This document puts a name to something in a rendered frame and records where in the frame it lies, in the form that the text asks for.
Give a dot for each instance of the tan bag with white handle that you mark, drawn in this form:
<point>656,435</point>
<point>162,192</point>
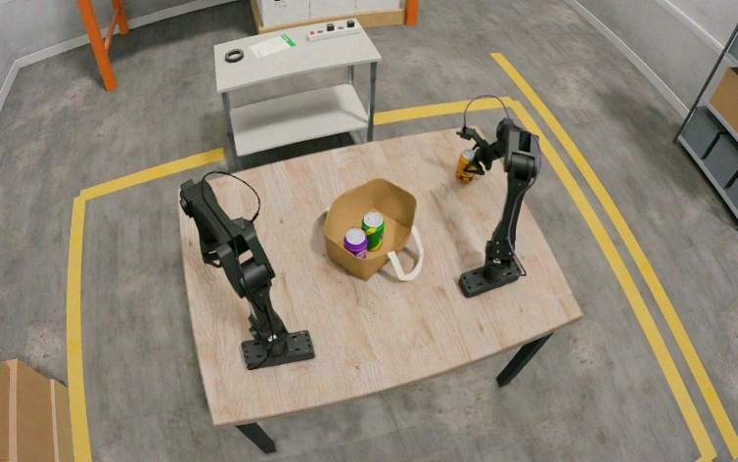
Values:
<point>350,207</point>

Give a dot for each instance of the purple drink can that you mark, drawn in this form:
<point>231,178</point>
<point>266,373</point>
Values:
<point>355,242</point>

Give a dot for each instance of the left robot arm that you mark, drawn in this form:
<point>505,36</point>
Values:
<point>208,215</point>

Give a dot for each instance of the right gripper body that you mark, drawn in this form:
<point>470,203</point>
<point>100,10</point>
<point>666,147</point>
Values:
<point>485,153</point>

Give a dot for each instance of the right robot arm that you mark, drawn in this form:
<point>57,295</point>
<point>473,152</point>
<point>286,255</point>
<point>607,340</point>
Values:
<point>498,248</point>

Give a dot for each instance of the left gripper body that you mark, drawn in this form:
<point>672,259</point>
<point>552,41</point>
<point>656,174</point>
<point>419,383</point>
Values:
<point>208,243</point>

